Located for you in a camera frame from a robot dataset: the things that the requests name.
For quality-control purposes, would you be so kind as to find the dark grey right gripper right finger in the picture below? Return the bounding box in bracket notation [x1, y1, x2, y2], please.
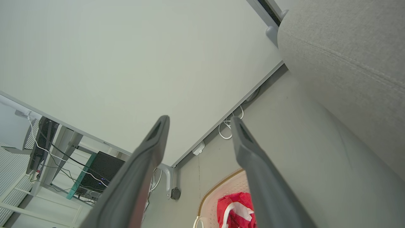
[230, 116, 317, 228]

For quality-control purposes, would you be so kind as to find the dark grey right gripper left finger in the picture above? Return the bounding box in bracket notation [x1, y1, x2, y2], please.
[79, 115, 170, 228]

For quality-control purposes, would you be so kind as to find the red garment wide white stripe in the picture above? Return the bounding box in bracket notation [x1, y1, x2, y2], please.
[217, 192, 257, 228]

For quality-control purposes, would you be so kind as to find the grey fabric sofa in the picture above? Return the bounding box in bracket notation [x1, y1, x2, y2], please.
[277, 0, 405, 182]

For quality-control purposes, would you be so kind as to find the black computer tower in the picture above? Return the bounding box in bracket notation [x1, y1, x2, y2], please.
[79, 151, 126, 193]

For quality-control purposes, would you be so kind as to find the grey partition leg with caster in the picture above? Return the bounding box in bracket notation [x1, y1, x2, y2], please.
[158, 163, 175, 200]

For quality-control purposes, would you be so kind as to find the small white plastic box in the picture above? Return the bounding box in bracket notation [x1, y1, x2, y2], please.
[192, 142, 206, 156]

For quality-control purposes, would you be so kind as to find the wide white partition panel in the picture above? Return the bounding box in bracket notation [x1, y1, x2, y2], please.
[0, 0, 284, 167]

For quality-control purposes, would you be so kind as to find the teal metal bracket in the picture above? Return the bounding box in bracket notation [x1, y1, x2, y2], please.
[66, 153, 97, 200]

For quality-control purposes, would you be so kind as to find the looped white cable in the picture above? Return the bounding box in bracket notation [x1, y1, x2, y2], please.
[218, 104, 245, 140]

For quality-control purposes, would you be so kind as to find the white desk frame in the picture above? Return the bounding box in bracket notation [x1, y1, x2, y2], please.
[32, 125, 132, 203]

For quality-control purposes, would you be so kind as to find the long thin white cable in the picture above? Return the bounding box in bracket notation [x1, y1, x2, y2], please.
[27, 115, 109, 188]

